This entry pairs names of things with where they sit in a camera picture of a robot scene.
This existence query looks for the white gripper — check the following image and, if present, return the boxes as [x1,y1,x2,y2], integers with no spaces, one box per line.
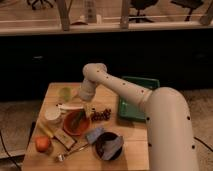
[78,79,97,102]

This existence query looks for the green pepper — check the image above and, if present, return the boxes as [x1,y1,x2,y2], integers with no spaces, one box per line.
[70,111,85,131]

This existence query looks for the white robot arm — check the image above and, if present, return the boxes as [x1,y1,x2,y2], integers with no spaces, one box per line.
[78,63,199,171]

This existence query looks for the red bowl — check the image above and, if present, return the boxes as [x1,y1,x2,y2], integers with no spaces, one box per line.
[63,110,90,136]

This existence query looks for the dark bowl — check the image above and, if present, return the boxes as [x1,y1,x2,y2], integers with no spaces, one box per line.
[95,132,123,161]

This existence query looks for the dark grape bunch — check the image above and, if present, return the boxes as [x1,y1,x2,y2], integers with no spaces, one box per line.
[91,109,111,122]

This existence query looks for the white spoon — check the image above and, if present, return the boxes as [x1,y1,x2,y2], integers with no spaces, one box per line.
[56,103,84,111]

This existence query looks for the white cup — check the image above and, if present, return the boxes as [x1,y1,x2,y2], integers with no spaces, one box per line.
[44,106,62,124]

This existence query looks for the green tray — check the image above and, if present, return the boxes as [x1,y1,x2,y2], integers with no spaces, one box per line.
[118,76,160,122]

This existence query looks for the brown bread slice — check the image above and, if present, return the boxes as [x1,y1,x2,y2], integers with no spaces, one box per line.
[54,129,76,150]

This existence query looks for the yellow banana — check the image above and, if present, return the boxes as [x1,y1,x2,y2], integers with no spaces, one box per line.
[37,121,54,138]

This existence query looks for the blue grey cloth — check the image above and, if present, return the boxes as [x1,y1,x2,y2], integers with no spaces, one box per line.
[102,136,124,160]

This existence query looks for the metal fork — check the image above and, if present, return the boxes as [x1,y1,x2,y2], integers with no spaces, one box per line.
[55,144,89,162]

